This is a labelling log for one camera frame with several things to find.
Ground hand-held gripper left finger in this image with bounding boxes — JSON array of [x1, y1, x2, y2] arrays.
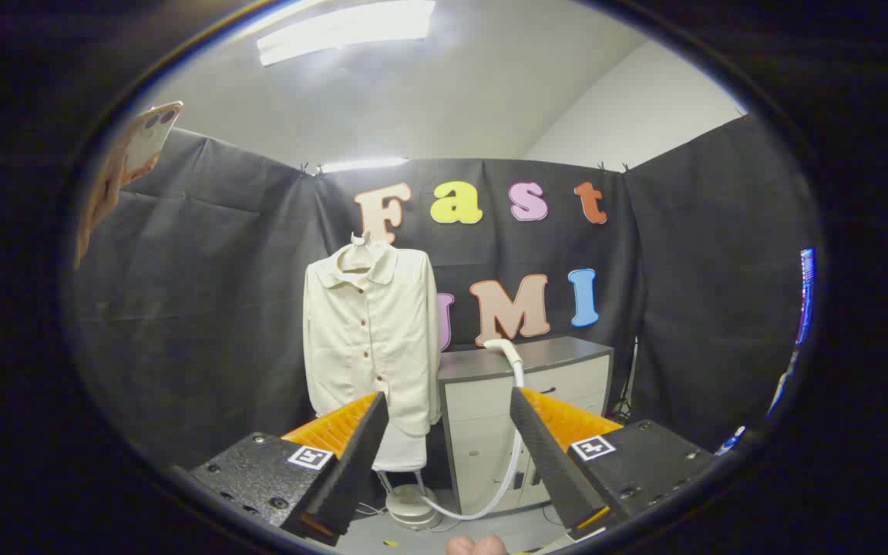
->
[[170, 392, 389, 547]]

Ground glowing blue monitor screen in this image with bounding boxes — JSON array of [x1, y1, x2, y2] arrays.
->
[[795, 247, 817, 346]]

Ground white cabinet with grey top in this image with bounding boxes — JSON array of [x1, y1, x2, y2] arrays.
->
[[438, 336, 614, 516]]

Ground white clothes hanger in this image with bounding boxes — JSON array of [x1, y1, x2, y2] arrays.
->
[[338, 230, 392, 274]]

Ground smartphone with pale case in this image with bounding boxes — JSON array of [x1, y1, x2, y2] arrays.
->
[[122, 100, 184, 187]]

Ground ceiling light panel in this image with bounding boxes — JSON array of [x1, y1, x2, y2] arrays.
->
[[257, 0, 437, 67]]

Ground white garment steamer base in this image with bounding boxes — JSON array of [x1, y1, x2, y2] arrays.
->
[[384, 484, 443, 531]]

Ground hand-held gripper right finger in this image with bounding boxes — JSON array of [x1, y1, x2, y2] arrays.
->
[[510, 388, 716, 540]]

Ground cream button-up shirt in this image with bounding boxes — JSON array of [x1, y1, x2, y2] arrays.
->
[[303, 240, 442, 438]]

